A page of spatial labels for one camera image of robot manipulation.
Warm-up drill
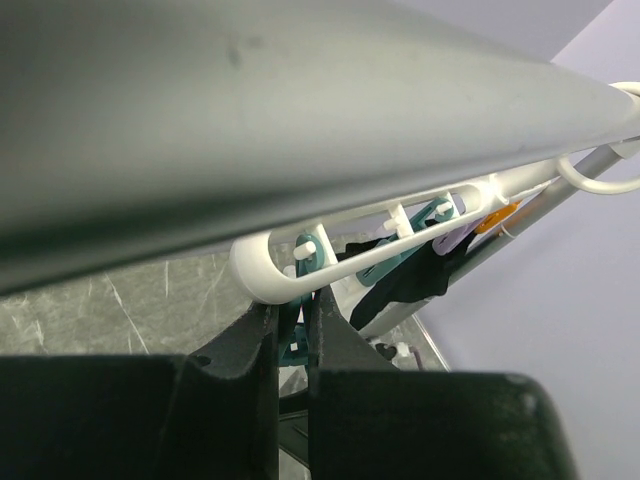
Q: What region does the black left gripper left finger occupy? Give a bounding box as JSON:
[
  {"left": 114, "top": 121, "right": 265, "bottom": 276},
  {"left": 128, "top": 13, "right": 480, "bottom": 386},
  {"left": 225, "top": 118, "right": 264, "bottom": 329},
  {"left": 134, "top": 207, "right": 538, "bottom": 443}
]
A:
[{"left": 1, "top": 304, "right": 278, "bottom": 479}]

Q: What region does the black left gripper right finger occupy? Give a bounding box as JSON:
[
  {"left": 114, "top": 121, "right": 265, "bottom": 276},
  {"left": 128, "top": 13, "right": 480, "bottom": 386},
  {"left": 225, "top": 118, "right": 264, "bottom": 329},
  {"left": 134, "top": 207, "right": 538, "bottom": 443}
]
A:
[{"left": 309, "top": 288, "right": 578, "bottom": 479}]

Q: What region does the white plastic clip hanger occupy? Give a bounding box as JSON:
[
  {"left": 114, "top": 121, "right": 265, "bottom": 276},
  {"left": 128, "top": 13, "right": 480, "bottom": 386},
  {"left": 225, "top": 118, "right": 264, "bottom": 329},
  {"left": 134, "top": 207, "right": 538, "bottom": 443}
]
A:
[{"left": 230, "top": 157, "right": 639, "bottom": 304}]

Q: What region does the black underwear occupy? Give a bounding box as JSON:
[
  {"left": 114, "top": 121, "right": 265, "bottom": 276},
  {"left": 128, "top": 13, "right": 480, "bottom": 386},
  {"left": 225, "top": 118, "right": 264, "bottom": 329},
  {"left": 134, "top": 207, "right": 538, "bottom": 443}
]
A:
[{"left": 349, "top": 228, "right": 477, "bottom": 330}]

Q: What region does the teal plastic clip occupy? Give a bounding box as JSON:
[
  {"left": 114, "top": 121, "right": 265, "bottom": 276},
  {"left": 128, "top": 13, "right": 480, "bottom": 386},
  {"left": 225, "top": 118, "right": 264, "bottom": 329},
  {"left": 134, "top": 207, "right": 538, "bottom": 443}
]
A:
[
  {"left": 277, "top": 222, "right": 336, "bottom": 369},
  {"left": 353, "top": 196, "right": 456, "bottom": 287}
]

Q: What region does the purple plastic clip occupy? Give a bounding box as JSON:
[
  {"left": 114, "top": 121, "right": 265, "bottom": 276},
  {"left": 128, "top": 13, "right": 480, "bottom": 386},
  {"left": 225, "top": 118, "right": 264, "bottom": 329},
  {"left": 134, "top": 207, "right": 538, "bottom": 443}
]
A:
[{"left": 432, "top": 220, "right": 482, "bottom": 256}]

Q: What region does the orange plastic clip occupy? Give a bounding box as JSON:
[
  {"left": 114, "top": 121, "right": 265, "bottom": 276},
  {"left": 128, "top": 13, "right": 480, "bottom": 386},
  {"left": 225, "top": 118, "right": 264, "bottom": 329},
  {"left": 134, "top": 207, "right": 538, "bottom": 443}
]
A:
[{"left": 474, "top": 201, "right": 520, "bottom": 235}]

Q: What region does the silver white clothes rack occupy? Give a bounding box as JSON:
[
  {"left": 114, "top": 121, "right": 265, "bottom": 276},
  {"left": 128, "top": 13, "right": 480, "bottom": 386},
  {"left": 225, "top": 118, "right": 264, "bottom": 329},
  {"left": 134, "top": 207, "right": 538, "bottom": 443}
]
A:
[{"left": 0, "top": 0, "right": 640, "bottom": 346}]

